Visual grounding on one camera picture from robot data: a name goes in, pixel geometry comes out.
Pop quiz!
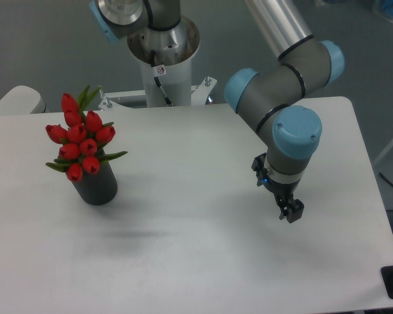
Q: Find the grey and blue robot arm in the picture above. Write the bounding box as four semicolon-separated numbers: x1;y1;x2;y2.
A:
89;1;345;222

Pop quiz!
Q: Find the dark grey ribbed vase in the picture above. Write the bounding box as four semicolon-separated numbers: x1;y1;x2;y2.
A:
73;162;118;205

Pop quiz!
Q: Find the white mounting bracket frame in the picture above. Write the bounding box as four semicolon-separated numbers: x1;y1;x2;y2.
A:
98;76;217;111

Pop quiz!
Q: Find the red tulip bouquet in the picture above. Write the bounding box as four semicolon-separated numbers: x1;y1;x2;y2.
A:
45;86;127;183

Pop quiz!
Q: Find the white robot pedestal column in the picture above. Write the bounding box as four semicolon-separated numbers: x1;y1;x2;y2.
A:
127;16;200;105

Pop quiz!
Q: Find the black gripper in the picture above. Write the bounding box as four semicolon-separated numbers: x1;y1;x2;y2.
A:
252;154;304;223

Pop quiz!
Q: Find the white chair back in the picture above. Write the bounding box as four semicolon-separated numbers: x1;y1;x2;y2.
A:
0;86;49;116

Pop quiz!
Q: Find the black cable on pedestal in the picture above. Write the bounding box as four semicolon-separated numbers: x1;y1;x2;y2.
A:
149;50;175;107

